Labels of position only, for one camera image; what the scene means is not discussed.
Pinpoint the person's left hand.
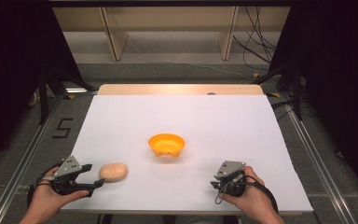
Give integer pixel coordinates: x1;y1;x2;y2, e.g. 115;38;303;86
27;166;90;224

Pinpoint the orange bowl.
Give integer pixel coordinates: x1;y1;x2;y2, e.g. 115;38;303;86
147;133;186;159

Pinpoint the wooden table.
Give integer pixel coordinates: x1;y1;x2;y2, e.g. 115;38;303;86
61;83;315;217

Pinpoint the potato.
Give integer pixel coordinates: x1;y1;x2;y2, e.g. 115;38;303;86
98;162;129;183

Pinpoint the white paper sheet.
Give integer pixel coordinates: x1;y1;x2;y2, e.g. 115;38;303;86
60;94;315;215

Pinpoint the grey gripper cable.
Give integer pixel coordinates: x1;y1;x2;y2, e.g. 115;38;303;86
213;175;245;205

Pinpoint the black curtain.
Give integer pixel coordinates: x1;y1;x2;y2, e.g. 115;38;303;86
0;0;84;175
268;0;358;207

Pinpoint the person's right hand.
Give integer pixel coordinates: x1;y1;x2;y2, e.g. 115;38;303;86
219;165;278;219

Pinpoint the black floor cable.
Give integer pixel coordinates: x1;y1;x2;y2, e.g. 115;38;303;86
271;98;296;121

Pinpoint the wooden shelf unit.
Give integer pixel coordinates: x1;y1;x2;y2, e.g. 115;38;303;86
51;6;292;62

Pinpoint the bundle of black cables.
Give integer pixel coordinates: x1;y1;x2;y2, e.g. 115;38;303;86
232;6;278;71

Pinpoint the black metal stand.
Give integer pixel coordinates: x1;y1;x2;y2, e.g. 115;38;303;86
38;63;96;126
255;61;304;121

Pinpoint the aluminium floor rail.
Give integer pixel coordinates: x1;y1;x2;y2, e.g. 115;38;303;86
0;92;65;224
280;92;358;224

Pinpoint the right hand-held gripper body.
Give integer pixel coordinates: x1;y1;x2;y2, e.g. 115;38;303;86
213;160;248;198

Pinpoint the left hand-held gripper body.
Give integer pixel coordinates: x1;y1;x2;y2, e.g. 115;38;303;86
51;155;90;197

